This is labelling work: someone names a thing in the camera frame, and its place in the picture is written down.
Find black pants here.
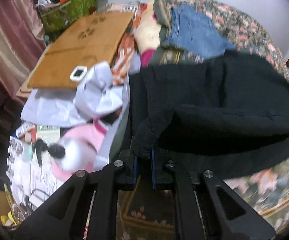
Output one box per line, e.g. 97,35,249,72
129,52,289,178

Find floral dark green bedspread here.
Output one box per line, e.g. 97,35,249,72
116,0,289,239

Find pink white plush dog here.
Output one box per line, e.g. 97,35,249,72
34,120,109,181

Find white grey crumpled cloth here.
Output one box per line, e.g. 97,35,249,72
21,61,129,127

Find small white device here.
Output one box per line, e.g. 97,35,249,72
70,66,88,82

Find orange red patterned cloth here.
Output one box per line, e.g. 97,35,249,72
109,2,148,86

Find folded blue jeans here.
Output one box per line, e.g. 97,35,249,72
163,3,237,59

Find brown wooden board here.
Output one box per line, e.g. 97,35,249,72
16,11,134,98

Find pink striped curtain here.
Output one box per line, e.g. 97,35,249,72
0,0,46,101

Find green fabric storage box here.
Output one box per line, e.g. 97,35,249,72
40,0,97,33

